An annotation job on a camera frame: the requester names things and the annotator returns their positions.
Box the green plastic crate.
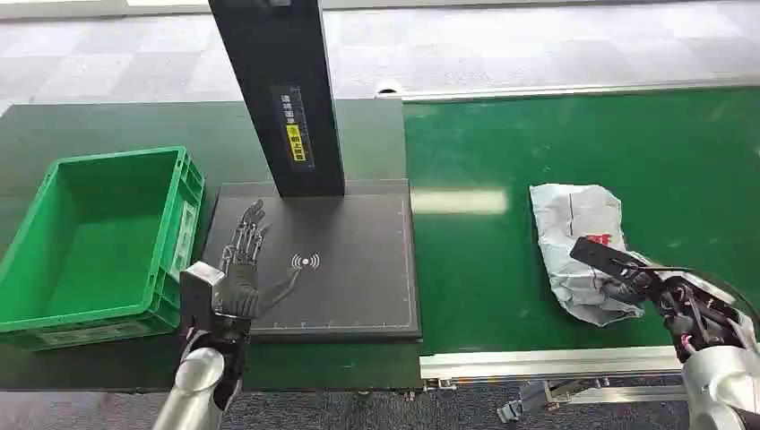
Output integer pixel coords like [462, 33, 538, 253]
[0, 145, 206, 352]

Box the black scanner base plate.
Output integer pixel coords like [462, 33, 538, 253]
[200, 178, 423, 344]

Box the grey plastic parcel bag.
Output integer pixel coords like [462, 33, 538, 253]
[529, 183, 648, 328]

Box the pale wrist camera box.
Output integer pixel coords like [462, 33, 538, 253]
[178, 262, 226, 335]
[735, 307, 760, 352]

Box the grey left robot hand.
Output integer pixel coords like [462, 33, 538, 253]
[212, 199, 303, 325]

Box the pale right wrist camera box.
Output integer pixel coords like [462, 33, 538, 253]
[735, 307, 760, 352]

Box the yellow and white column label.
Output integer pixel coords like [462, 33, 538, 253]
[279, 89, 308, 164]

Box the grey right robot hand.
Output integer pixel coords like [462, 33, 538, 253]
[569, 236, 750, 365]

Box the green conveyor belt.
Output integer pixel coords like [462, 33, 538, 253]
[402, 86, 760, 358]

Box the black scanner column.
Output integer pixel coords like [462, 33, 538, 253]
[207, 0, 347, 199]

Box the metal conveyor support bracket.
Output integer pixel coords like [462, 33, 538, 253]
[497, 379, 690, 425]

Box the pale crate side label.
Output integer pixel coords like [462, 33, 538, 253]
[176, 200, 198, 280]

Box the aluminium conveyor side rail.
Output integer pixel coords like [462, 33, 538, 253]
[419, 345, 685, 384]
[376, 73, 760, 103]

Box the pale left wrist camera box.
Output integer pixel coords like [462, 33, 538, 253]
[178, 262, 226, 335]

